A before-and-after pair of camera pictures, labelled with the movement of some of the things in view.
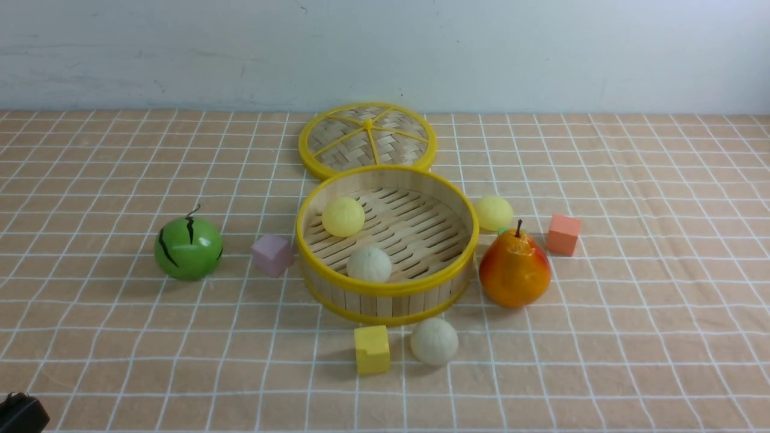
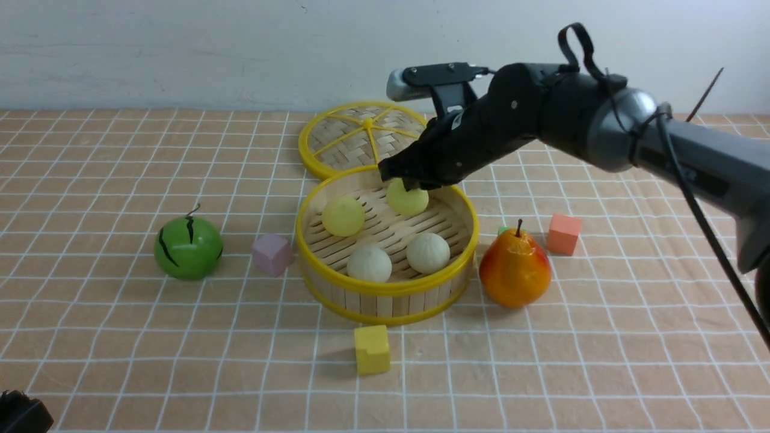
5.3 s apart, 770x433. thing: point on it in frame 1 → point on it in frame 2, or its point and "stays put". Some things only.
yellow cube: x=372 y=350 stays put
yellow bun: x=343 y=216 stays put
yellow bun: x=493 y=213 → x=403 y=202
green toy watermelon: x=188 y=248 stays put
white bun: x=434 y=341 → x=428 y=253
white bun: x=369 y=264 stays put
